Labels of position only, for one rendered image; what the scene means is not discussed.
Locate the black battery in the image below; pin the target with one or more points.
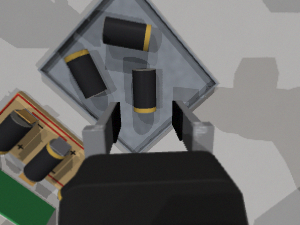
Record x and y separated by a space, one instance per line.
12 129
63 189
144 90
43 163
85 73
124 33

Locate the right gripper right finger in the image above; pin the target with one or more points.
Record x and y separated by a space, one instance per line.
196 135

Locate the tan battery holder board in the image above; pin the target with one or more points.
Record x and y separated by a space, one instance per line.
46 128

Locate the green open-top box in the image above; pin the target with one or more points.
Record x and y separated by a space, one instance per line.
20 204

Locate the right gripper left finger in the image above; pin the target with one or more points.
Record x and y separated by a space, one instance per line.
99 138

